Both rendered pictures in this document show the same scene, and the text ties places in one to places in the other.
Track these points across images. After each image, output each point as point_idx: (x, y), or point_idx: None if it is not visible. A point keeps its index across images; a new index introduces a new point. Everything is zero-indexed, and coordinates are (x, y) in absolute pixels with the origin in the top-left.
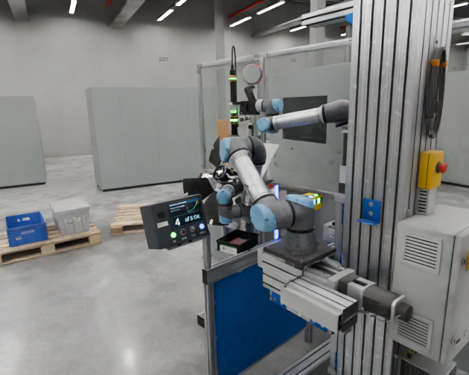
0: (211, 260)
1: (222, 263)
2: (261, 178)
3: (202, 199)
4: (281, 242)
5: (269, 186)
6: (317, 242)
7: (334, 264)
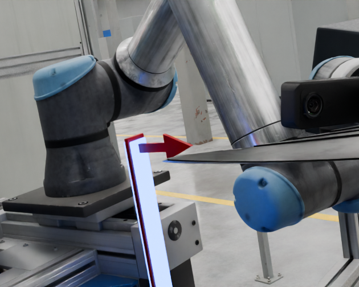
0: (340, 233)
1: (326, 274)
2: (146, 9)
3: (315, 42)
4: (126, 184)
5: (179, 150)
6: (36, 202)
7: (20, 213)
